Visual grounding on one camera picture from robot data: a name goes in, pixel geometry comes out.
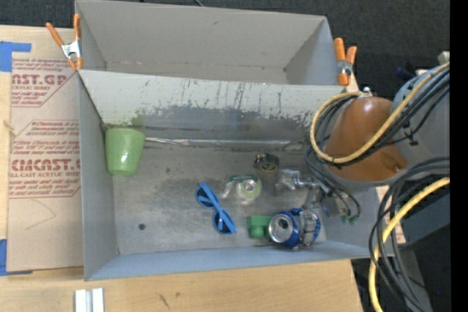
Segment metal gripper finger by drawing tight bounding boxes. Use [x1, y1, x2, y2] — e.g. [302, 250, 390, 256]
[276, 168, 312, 194]
[298, 209, 320, 246]

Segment blue drink can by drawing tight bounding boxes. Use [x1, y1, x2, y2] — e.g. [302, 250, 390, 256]
[268, 208, 323, 250]

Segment dark tape roll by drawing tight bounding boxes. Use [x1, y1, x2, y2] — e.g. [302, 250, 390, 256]
[252, 152, 281, 173]

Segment clear tape dispenser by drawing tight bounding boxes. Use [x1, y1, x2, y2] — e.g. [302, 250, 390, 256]
[222, 173, 263, 205]

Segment green plastic block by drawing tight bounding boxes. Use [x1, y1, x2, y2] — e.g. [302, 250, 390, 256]
[245, 215, 273, 240]

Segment blue sunglasses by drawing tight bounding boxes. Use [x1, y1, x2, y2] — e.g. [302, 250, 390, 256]
[194, 181, 238, 236]

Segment grey metal bin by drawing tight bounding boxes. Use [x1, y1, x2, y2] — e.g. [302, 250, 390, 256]
[74, 0, 382, 281]

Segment green plastic cup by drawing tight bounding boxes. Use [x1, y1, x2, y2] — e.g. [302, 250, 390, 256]
[105, 126, 146, 177]

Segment brown cardboard board red print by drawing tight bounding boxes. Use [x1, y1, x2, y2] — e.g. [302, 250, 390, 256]
[0, 24, 86, 273]

